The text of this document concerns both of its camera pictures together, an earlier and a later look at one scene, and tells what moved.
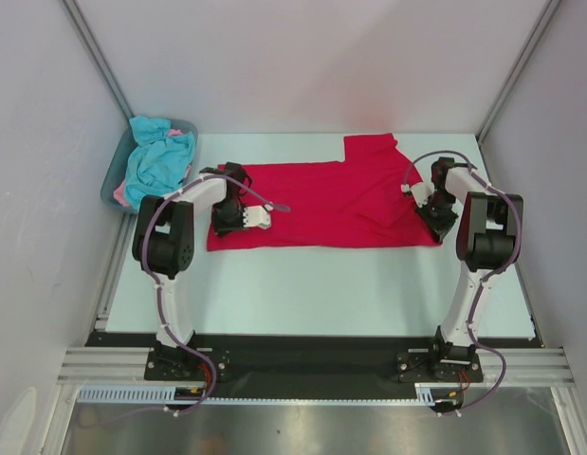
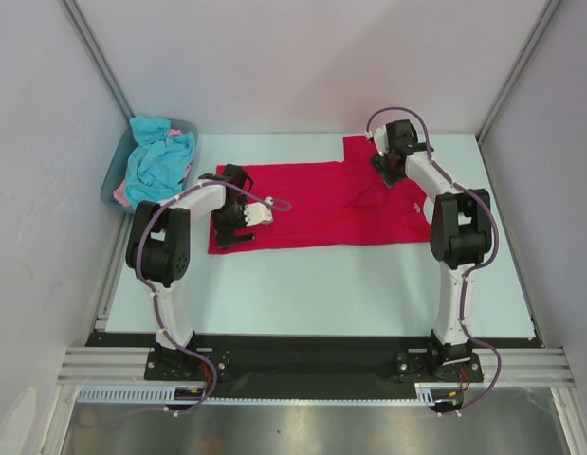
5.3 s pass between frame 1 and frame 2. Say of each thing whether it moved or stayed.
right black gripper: moved
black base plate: stayed
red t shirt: stayed
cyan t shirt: stayed
